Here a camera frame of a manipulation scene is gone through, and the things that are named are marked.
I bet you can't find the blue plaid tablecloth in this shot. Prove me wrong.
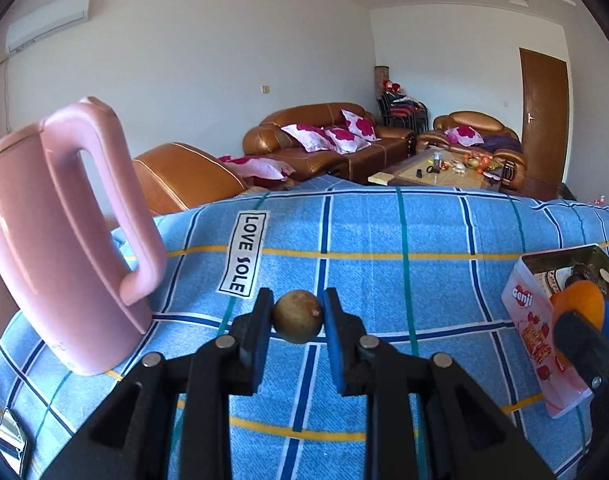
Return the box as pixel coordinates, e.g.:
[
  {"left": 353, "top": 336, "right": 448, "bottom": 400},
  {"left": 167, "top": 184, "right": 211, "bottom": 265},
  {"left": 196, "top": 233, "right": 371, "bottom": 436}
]
[{"left": 0, "top": 178, "right": 609, "bottom": 479}]

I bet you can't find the brown leather sofa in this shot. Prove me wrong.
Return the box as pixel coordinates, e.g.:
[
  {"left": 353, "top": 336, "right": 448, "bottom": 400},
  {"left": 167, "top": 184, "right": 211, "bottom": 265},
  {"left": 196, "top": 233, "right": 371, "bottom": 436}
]
[{"left": 242, "top": 102, "right": 416, "bottom": 184}]

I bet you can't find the brown leather armchair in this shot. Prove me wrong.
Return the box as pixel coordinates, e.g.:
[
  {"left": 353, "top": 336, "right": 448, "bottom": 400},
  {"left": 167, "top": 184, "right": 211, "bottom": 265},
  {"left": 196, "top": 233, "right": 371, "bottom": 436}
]
[{"left": 416, "top": 110, "right": 527, "bottom": 191}]

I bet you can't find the fruit plate on coffee table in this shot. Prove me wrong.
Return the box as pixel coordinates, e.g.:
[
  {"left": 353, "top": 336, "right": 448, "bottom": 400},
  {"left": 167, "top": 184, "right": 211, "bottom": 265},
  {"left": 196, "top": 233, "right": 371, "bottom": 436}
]
[{"left": 463, "top": 152, "right": 502, "bottom": 174}]

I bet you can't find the black rack with red items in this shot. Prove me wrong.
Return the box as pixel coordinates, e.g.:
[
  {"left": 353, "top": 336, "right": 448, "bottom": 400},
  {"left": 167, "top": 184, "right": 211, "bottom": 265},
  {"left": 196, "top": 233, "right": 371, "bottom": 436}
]
[{"left": 377, "top": 79, "right": 429, "bottom": 133}]

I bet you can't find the white magenta floral pillow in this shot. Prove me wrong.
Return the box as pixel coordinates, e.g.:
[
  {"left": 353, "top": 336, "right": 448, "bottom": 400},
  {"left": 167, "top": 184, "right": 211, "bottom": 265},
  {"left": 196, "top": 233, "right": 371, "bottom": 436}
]
[{"left": 282, "top": 124, "right": 336, "bottom": 153}]

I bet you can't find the armchair floral pillow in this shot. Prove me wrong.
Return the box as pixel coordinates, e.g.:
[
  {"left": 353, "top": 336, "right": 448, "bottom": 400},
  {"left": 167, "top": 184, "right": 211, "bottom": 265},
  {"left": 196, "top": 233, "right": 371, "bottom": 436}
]
[{"left": 444, "top": 125, "right": 484, "bottom": 148}]

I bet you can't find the brown wooden door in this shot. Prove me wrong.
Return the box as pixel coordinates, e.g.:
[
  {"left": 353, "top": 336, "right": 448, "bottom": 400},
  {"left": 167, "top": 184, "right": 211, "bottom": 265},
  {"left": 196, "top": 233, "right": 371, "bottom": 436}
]
[{"left": 520, "top": 48, "right": 569, "bottom": 185}]

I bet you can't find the floral pillow on footstool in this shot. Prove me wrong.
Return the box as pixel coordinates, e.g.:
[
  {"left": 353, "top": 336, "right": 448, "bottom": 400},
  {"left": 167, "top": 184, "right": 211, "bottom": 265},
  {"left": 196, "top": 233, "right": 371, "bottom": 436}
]
[{"left": 218, "top": 155, "right": 296, "bottom": 181}]

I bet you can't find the wooden coffee table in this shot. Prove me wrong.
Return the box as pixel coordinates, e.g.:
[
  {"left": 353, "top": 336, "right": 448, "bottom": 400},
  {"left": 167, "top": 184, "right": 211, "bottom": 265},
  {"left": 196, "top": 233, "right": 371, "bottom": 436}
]
[{"left": 367, "top": 148, "right": 501, "bottom": 191}]

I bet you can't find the smartphone at table edge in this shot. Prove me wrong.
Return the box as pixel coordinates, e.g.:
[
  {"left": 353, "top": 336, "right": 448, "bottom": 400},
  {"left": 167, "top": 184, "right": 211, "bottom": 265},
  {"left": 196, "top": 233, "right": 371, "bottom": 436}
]
[{"left": 0, "top": 408, "right": 32, "bottom": 479}]

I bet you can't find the white wall air conditioner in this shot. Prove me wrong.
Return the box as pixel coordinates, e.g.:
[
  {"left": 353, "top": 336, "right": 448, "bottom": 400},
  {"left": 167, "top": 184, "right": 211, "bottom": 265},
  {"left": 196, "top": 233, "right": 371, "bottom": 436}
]
[{"left": 5, "top": 0, "right": 91, "bottom": 55}]

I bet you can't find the smooth orange fruit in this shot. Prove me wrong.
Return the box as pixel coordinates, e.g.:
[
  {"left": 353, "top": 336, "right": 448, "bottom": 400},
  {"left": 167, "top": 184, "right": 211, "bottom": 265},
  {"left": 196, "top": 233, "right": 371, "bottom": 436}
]
[{"left": 548, "top": 279, "right": 607, "bottom": 366}]

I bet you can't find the pink biscuit tin box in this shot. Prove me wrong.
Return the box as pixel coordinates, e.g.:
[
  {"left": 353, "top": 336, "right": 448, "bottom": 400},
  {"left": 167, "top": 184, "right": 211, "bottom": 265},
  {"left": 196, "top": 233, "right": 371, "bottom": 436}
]
[{"left": 502, "top": 244, "right": 609, "bottom": 418}]

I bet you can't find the pink electric kettle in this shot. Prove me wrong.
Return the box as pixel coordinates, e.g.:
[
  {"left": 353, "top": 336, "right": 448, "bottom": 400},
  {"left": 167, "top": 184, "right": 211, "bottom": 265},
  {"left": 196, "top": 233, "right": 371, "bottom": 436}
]
[{"left": 0, "top": 96, "right": 168, "bottom": 376}]

